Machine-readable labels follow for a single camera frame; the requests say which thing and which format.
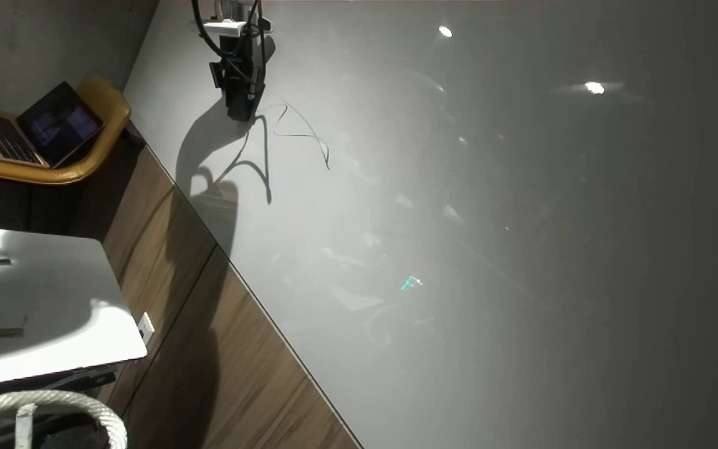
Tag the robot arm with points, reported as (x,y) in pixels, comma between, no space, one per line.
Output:
(225,27)

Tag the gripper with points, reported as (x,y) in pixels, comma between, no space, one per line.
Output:
(242,62)

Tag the yellow leather chair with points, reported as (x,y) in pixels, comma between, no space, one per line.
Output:
(106,106)

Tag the open laptop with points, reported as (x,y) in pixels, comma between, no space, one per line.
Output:
(4,134)

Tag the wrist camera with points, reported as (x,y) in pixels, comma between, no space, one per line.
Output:
(216,73)

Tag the white wall socket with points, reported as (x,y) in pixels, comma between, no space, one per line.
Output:
(146,328)

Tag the white table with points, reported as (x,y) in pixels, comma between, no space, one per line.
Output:
(47,299)

